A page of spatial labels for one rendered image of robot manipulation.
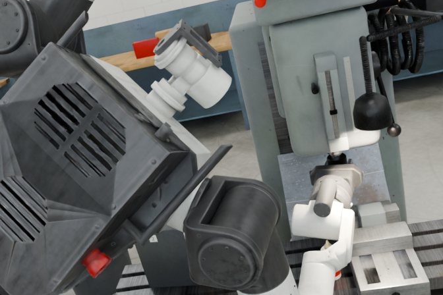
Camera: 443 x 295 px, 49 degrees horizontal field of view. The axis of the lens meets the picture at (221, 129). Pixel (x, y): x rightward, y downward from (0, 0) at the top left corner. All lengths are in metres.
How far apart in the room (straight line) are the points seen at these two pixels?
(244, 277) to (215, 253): 0.05
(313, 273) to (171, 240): 0.49
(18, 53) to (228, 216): 0.38
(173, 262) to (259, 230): 0.71
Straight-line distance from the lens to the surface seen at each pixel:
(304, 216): 1.02
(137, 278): 1.52
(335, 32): 1.03
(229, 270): 0.68
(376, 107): 0.96
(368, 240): 1.26
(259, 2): 0.83
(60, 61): 0.61
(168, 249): 1.35
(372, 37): 0.95
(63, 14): 0.80
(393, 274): 1.22
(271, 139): 1.60
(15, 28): 0.76
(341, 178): 1.12
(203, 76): 0.75
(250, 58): 1.51
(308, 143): 1.10
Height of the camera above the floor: 1.81
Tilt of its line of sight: 21 degrees down
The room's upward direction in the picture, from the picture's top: 14 degrees counter-clockwise
